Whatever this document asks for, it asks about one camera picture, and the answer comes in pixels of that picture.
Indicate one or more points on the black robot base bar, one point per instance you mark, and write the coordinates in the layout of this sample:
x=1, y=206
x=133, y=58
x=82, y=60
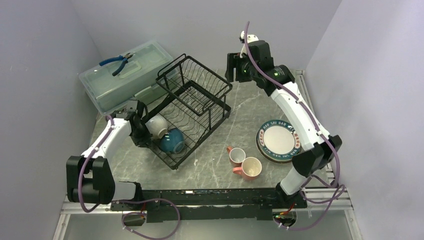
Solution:
x=211, y=204

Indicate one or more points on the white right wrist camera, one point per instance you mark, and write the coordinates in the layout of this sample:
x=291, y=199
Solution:
x=248, y=36

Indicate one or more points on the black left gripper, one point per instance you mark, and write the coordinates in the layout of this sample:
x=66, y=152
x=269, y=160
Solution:
x=143, y=141

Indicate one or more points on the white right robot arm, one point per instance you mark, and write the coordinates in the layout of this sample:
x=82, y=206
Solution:
x=319, y=146

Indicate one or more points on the black wire dish rack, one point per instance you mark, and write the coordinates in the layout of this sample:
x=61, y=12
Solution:
x=195, y=104

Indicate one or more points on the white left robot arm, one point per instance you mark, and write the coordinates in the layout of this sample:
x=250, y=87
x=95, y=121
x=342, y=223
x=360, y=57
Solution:
x=89, y=179

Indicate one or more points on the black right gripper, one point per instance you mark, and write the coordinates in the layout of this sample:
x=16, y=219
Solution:
x=234, y=61

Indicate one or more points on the large pink mug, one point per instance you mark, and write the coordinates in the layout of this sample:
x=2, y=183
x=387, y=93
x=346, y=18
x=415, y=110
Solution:
x=250, y=169

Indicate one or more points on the white ceramic bowl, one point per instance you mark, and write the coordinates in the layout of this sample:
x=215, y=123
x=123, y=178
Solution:
x=157, y=126

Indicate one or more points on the dark blue tan bowl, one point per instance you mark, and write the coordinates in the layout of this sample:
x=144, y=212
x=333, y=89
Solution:
x=172, y=142

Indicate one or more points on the clear plastic storage box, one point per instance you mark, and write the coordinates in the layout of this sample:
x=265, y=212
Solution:
x=120, y=78

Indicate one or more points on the green rimmed white plate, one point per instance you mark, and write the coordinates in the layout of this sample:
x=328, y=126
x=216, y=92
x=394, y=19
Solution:
x=277, y=126

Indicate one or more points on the small pink mug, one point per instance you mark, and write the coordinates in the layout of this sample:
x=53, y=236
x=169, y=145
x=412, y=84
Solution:
x=236, y=156

